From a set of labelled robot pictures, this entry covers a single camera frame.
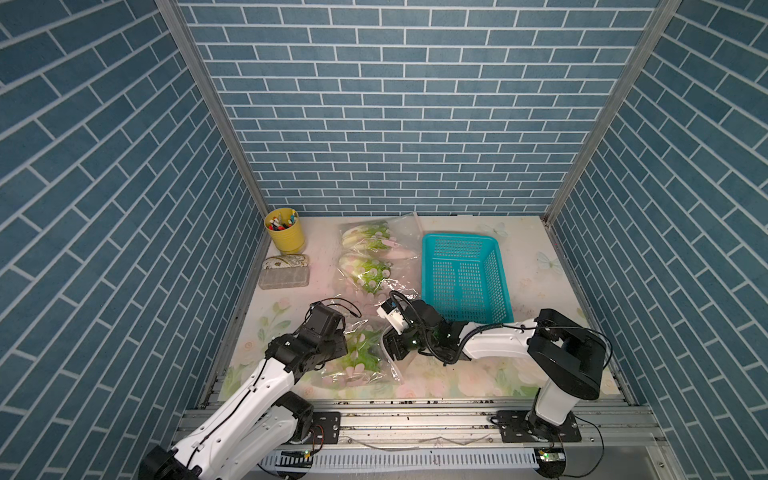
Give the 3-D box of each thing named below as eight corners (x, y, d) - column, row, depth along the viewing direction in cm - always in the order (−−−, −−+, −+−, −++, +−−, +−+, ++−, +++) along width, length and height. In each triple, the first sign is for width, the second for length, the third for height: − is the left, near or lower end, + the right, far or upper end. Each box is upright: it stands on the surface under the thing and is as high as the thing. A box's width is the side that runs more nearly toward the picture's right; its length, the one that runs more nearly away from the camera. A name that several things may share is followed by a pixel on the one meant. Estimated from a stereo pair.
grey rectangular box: (259, 290, 100) (257, 286, 98) (263, 272, 104) (261, 269, 103) (308, 286, 101) (307, 282, 100) (310, 269, 106) (309, 265, 104)
